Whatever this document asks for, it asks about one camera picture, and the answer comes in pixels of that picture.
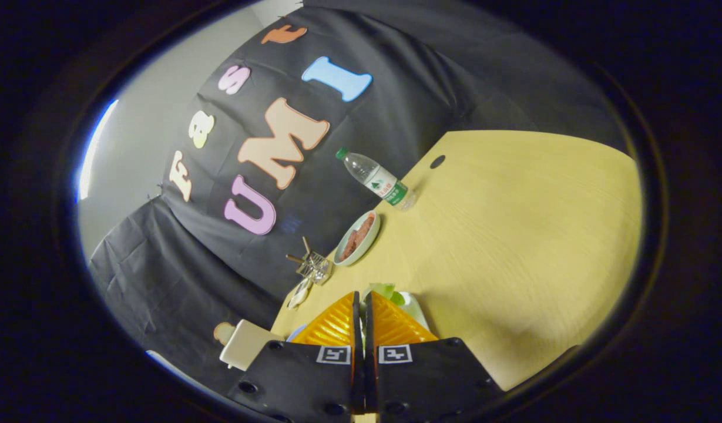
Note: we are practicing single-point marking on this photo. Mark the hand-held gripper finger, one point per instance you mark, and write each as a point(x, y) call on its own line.
point(369, 335)
point(356, 323)

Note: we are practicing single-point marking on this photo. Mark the wooden chopstick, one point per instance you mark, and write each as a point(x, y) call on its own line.
point(306, 245)

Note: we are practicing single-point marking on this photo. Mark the ceiling light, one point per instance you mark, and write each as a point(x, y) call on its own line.
point(93, 153)

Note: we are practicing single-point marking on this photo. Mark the white toaster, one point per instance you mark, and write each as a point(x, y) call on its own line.
point(246, 346)

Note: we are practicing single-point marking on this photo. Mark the toasted bread slice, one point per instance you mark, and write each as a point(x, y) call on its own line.
point(222, 332)

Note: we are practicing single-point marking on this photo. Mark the brown meat patty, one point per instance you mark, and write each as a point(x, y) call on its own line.
point(349, 247)
point(365, 226)

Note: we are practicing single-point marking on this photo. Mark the pale green round plate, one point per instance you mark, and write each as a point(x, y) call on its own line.
point(370, 242)

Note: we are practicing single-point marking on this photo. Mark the green lettuce leaf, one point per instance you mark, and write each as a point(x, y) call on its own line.
point(384, 289)

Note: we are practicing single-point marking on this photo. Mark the blue round plate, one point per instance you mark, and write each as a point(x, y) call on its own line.
point(296, 333)

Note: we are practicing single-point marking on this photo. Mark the white rectangular plate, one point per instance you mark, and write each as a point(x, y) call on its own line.
point(416, 311)

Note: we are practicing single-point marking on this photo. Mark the divided white condiment dish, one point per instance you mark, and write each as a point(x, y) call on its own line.
point(300, 292)

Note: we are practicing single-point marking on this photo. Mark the clear plastic water bottle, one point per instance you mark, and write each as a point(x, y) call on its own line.
point(378, 179)

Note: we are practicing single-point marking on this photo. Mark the metal utensil holder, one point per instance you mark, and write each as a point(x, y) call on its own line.
point(316, 269)

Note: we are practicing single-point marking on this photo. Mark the black table grommet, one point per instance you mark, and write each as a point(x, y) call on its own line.
point(437, 161)

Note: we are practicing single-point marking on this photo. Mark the black backdrop cloth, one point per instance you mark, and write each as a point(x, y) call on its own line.
point(161, 282)

